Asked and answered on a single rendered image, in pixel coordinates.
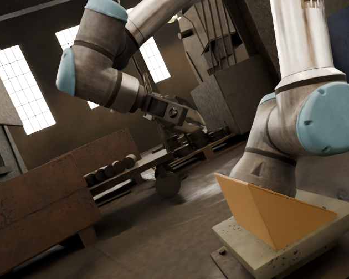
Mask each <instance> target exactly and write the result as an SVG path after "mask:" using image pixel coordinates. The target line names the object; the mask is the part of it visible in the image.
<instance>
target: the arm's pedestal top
mask: <svg viewBox="0 0 349 279"><path fill-rule="evenodd" d="M296 191H297V192H296V196H295V199H298V200H301V201H304V202H307V203H310V204H313V205H316V206H319V207H325V208H326V209H328V210H331V211H334V212H337V213H338V214H337V217H335V218H334V219H332V220H330V221H328V222H327V223H325V224H323V225H321V226H320V227H318V228H317V229H315V230H313V231H311V232H310V233H308V234H306V235H304V236H303V237H301V238H299V239H297V240H296V241H294V242H292V243H291V244H289V245H288V246H286V247H284V248H282V249H281V250H279V251H276V250H274V249H273V248H272V247H271V246H269V245H268V244H266V243H265V242H264V241H262V240H261V239H259V238H258V237H257V236H255V235H254V234H253V233H251V232H250V231H249V230H247V229H246V228H244V227H243V226H241V225H240V224H239V223H237V222H236V220H235V218H234V216H232V217H230V218H229V219H227V220H225V221H223V222H221V223H219V224H218V225H216V226H214V227H212V230H213V232H214V234H215V236H216V238H217V239H218V240H219V241H220V242H221V243H222V244H223V245H224V246H225V247H226V248H227V249H228V250H229V251H230V252H231V253H232V255H233V256H234V257H235V258H236V259H237V260H238V261H239V262H240V263H241V264H242V265H243V266H244V267H245V268H246V269H247V270H248V271H249V272H250V273H251V274H252V275H253V276H254V277H255V278H256V279H271V278H273V277H275V276H276V275H278V274H279V273H281V272H283V271H285V270H286V269H288V268H289V267H291V266H292V265H294V264H296V263H298V262H299V261H301V260H302V259H304V258H306V257H308V256H309V255H311V254H312V253H314V252H315V251H317V250H319V249H321V248H322V247H324V246H325V245H327V244H329V243H330V242H332V241H334V240H335V239H337V238H338V237H340V236H342V235H343V234H345V233H347V232H348V231H349V202H346V201H342V200H338V199H334V198H329V197H326V196H323V195H318V194H314V193H310V192H306V191H303V190H298V189H296Z"/></svg>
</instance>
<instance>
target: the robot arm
mask: <svg viewBox="0 0 349 279"><path fill-rule="evenodd" d="M190 1H192V0H143V1H141V2H140V3H139V4H138V5H137V6H136V7H135V8H134V9H133V10H131V11H130V12H129V13H127V11H126V10H125V9H124V8H123V7H122V6H121V5H119V4H118V3H116V2H114V1H112V0H88V3H87V5H86V6H85V11H84V14H83V17H82V19H81V22H80V25H79V28H78V31H77V34H76V36H75V39H74V42H73V46H72V48H70V47H67V48H65V49H64V52H63V55H62V57H61V62H60V65H59V70H58V74H57V80H56V86H57V88H58V89H59V90H60V91H63V92H65V93H67V94H70V95H71V96H72V97H74V96H75V97H78V98H80V99H83V100H86V101H89V102H92V103H94V104H97V105H100V106H102V107H106V108H108V109H111V110H110V112H111V113H114V112H115V111H116V112H119V113H122V114H126V113H128V112H130V113H135V112H136V111H137V109H138V108H139V109H141V112H144V113H145V114H144V116H143V117H144V118H147V119H149V120H151V121H154V122H155V123H156V124H161V125H162V129H164V130H167V131H168V132H171V133H175V134H180V133H191V132H198V131H201V130H203V129H204V127H202V126H199V125H194V124H191V123H187V122H186V121H185V118H186V117H190V118H191V119H192V120H194V121H197V122H198V124H200V125H203V126H205V125H206V124H205V123H204V120H203V119H202V117H201V115H200V114H199V113H198V112H197V110H196V109H195V108H194V107H193V106H192V104H191V103H190V102H189V101H187V100H186V99H183V98H180V97H177V96H175V95H174V97H173V98H170V96H169V95H166V96H165V95H163V94H158V93H154V92H153V93H152V95H151V94H146V95H144V87H143V86H142V85H139V81H138V79H137V78H135V77H132V76H130V75H127V74H125V73H123V72H121V71H120V70H122V69H124V68H125V67H127V65H128V63H129V62H130V58H131V57H132V56H133V55H134V54H135V53H136V52H137V51H138V50H139V49H140V48H141V46H142V45H144V44H145V43H146V42H147V41H148V40H149V39H150V38H151V37H152V36H153V35H154V34H156V33H157V32H158V31H159V30H160V29H161V28H162V27H163V26H164V25H165V24H166V23H168V22H169V21H170V20H171V19H172V18H173V17H174V16H175V15H176V14H177V13H178V12H180V11H181V10H182V9H183V8H184V7H185V6H186V5H187V4H188V3H189V2H190ZM270 3H271V10H272V14H273V22H274V29H275V36H276V44H277V49H278V56H279V63H280V71H281V78H282V79H281V81H280V82H279V84H278V85H277V87H276V88H275V92H274V93H271V94H267V95H265V96H264V97H263V98H262V100H261V102H260V104H259V106H258V108H257V112H256V115H255V119H254V122H253V125H252V129H251V132H250V135H249V138H248V141H247V145H246V148H245V151H244V154H243V156H242V158H241V159H240V160H239V162H238V163H237V164H236V165H235V167H234V168H233V169H232V171H231V173H230V176H229V177H231V178H234V179H237V180H241V181H243V182H247V183H250V184H251V183H254V185H256V186H259V187H262V188H265V189H268V190H271V191H274V192H277V193H280V194H283V195H286V196H289V197H292V198H295V196H296V192H297V191H296V181H295V168H296V165H297V161H298V159H299V156H322V157H326V156H332V155H336V154H343V153H346V152H348V151H349V84H348V83H347V79H346V74H344V73H343V72H341V71H339V70H337V69H335V67H334V65H333V58H332V51H331V44H330V37H329V30H328V26H327V19H326V12H325V5H324V0H270ZM146 114H147V115H146Z"/></svg>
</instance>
